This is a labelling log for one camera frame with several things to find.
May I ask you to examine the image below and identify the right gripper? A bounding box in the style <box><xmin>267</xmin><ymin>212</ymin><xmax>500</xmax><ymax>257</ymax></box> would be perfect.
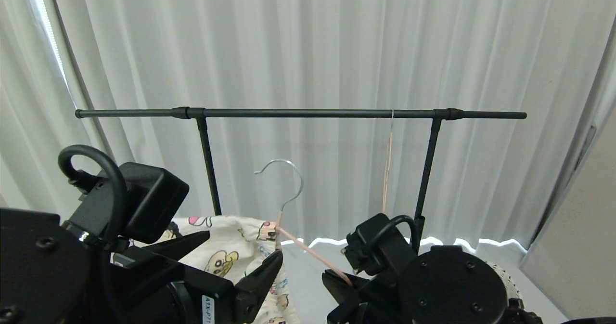
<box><xmin>321</xmin><ymin>266</ymin><xmax>410</xmax><ymax>324</ymax></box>

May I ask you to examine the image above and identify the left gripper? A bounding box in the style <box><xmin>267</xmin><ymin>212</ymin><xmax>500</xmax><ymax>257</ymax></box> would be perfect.
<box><xmin>111</xmin><ymin>231</ymin><xmax>284</xmax><ymax>324</ymax></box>

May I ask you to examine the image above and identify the cream printed garment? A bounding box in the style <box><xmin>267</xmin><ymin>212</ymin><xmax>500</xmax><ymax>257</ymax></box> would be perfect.
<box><xmin>130</xmin><ymin>215</ymin><xmax>300</xmax><ymax>324</ymax></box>

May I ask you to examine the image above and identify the pink clothes hanger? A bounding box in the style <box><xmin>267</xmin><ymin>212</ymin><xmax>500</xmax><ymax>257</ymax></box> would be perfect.
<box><xmin>382</xmin><ymin>110</ymin><xmax>396</xmax><ymax>214</ymax></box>
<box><xmin>254</xmin><ymin>159</ymin><xmax>354</xmax><ymax>286</ymax></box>

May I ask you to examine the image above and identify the white laundry basket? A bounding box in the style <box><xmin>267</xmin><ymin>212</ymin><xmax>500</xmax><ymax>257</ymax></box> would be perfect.
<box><xmin>484</xmin><ymin>260</ymin><xmax>524</xmax><ymax>301</ymax></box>

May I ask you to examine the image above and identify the black clothes rack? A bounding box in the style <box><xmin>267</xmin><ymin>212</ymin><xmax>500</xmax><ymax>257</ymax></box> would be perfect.
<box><xmin>75</xmin><ymin>106</ymin><xmax>527</xmax><ymax>255</ymax></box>

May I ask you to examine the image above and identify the white curtain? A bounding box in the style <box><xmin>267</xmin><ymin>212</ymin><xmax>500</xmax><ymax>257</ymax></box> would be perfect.
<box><xmin>0</xmin><ymin>0</ymin><xmax>616</xmax><ymax>255</ymax></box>

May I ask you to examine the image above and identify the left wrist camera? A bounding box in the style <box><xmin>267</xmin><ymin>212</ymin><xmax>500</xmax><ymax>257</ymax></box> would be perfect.
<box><xmin>63</xmin><ymin>162</ymin><xmax>190</xmax><ymax>246</ymax></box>

